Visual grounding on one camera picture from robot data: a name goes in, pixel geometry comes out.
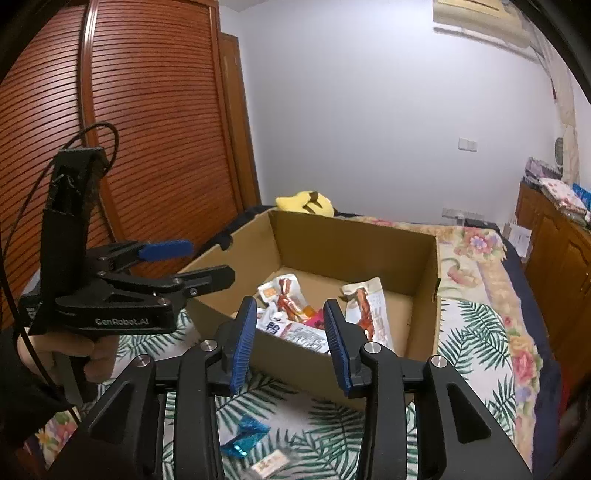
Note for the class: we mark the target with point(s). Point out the white wall socket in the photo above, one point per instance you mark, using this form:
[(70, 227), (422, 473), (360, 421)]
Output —
[(461, 213)]

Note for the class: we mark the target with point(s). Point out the white paper bag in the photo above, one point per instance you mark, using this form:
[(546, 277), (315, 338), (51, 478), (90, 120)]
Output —
[(519, 240)]

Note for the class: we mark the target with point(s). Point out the white wall switch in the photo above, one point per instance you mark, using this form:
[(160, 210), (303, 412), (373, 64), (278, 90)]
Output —
[(467, 144)]

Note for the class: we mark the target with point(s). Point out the beige curtain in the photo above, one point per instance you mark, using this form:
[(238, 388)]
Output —
[(568, 110)]

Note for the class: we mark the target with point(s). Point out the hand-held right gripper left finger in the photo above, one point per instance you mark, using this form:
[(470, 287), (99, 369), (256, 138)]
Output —
[(242, 350)]

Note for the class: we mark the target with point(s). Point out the black device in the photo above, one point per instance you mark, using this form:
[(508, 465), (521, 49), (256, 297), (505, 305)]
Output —
[(482, 224)]

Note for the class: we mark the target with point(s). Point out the person's left hand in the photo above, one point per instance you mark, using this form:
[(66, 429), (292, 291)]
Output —
[(69, 345)]

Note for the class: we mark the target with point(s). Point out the floral folded cloth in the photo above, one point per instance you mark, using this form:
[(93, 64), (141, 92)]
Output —
[(563, 196)]

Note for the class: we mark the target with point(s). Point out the small white orange packet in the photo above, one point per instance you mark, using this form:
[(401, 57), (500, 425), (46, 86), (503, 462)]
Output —
[(270, 464)]

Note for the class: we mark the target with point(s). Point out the blue box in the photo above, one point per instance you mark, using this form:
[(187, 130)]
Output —
[(582, 196)]

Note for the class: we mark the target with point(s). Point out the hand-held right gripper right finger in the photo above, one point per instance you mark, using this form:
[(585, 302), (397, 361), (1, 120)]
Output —
[(337, 360)]

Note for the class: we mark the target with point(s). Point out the orange white snack packet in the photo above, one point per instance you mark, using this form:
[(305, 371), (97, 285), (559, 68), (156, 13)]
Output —
[(288, 300)]

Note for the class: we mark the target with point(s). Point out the small pink snack packet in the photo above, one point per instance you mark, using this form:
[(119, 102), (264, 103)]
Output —
[(316, 319)]

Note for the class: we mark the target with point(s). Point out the yellow plush toy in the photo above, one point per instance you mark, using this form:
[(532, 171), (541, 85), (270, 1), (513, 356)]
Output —
[(304, 204)]

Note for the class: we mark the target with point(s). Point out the white round fan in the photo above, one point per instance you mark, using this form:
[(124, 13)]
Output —
[(560, 154)]

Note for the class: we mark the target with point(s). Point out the wooden cabinet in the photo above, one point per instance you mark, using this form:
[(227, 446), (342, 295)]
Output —
[(558, 277)]

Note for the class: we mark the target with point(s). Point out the person's left forearm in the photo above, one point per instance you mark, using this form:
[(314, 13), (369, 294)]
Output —
[(23, 392)]

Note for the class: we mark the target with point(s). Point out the blue foil snack packet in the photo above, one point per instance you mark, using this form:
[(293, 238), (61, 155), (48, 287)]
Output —
[(247, 434)]

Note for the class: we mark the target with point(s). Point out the long white red snack packet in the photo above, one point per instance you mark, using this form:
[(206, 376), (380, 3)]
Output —
[(369, 314)]

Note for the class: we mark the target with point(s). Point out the purple patterned bag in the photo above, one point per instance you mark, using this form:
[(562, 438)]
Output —
[(542, 168)]

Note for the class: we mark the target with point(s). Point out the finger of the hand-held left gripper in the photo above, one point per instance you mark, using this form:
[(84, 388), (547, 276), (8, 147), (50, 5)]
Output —
[(207, 277), (166, 250)]

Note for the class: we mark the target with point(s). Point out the wooden louvered wardrobe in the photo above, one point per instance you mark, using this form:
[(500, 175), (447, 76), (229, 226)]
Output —
[(152, 115)]

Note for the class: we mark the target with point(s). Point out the white air conditioner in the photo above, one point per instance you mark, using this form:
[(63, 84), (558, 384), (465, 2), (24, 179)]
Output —
[(485, 18)]

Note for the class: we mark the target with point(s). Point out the white black print snack packet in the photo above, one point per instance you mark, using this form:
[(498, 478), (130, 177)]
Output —
[(300, 334)]

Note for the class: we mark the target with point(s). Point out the brown cardboard box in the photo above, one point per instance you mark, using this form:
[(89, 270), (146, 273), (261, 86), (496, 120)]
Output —
[(360, 244)]

